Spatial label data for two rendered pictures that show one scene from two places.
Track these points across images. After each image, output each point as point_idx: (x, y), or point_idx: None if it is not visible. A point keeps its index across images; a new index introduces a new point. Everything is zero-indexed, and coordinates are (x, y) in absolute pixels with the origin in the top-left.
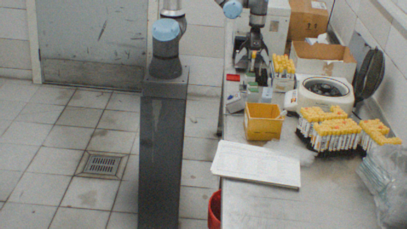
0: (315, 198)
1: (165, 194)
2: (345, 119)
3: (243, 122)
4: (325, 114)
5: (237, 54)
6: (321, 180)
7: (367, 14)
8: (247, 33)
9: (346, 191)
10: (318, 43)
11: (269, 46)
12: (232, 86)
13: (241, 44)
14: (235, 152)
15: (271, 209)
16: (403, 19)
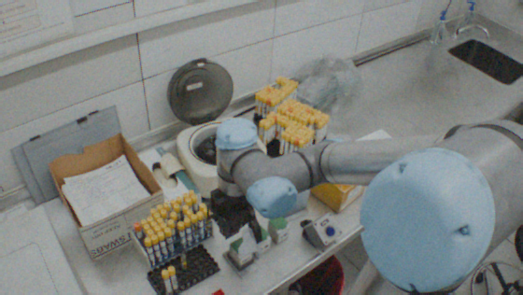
0: (377, 122)
1: None
2: (285, 109)
3: (340, 211)
4: (291, 123)
5: (259, 245)
6: (353, 126)
7: (29, 101)
8: (229, 222)
9: (346, 112)
10: (62, 194)
11: (82, 284)
12: (251, 287)
13: (259, 226)
14: None
15: (418, 135)
16: (205, 7)
